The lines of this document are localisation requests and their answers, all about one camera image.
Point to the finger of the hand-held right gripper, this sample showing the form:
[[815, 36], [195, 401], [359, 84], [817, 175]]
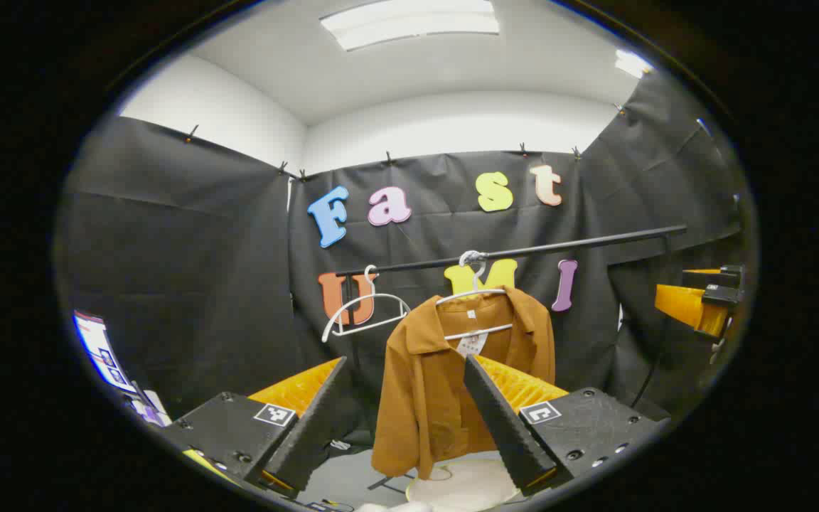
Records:
[[731, 274], [687, 304]]

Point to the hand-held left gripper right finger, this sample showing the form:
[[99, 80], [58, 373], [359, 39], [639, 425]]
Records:
[[505, 427]]

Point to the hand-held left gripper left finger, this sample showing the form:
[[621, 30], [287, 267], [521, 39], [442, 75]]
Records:
[[310, 427]]

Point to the white round laundry hamper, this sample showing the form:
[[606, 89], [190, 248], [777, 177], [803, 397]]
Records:
[[466, 487]]

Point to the brown jacket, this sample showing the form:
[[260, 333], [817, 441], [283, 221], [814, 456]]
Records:
[[420, 398]]

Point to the white plastic clothes hanger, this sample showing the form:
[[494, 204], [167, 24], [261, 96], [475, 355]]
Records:
[[473, 291], [363, 299]]

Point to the black clothes rack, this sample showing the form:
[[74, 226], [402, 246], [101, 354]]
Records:
[[559, 247]]

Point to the black backdrop cloth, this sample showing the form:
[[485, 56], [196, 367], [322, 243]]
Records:
[[189, 270]]

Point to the white printed poster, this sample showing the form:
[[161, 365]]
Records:
[[100, 348]]

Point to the small ceiling light panel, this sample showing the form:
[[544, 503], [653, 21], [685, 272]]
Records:
[[631, 62]]

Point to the row of black cloth clips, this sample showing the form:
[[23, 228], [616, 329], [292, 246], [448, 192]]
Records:
[[191, 133]]

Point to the large ceiling light panel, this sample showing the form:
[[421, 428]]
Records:
[[409, 21]]

